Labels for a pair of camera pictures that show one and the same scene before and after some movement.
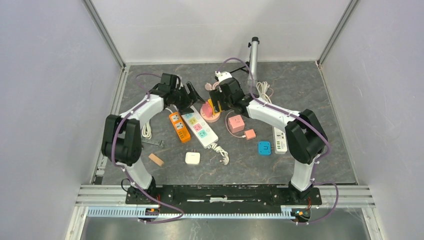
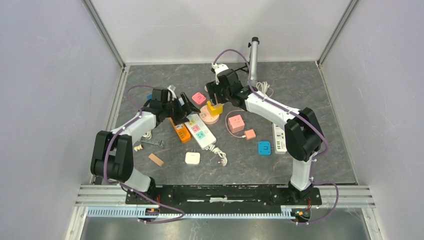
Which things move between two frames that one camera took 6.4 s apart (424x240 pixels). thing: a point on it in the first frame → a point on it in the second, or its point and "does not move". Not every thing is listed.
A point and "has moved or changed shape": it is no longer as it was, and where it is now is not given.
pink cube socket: (236, 123) does not move
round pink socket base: (213, 118) does not move
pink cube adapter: (207, 109) has moved or changed shape
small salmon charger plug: (250, 134) does not move
